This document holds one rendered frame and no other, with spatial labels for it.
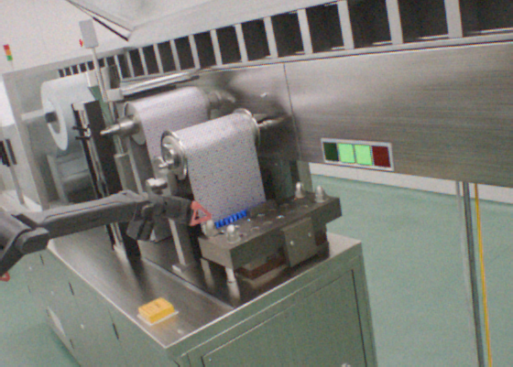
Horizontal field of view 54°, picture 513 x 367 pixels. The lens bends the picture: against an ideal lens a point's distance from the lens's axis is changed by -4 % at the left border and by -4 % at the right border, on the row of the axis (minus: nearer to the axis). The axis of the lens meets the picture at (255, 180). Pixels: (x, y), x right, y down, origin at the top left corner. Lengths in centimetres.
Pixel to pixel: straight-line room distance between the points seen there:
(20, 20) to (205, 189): 576
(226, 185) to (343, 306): 50
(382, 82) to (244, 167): 52
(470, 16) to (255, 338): 92
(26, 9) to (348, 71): 604
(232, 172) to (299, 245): 30
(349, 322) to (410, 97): 72
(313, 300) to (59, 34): 608
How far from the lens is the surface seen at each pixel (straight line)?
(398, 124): 128
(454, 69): 116
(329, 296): 153
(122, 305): 151
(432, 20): 127
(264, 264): 143
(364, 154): 137
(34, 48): 706
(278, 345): 146
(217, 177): 152
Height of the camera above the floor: 154
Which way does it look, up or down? 16 degrees down
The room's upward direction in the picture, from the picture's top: 12 degrees counter-clockwise
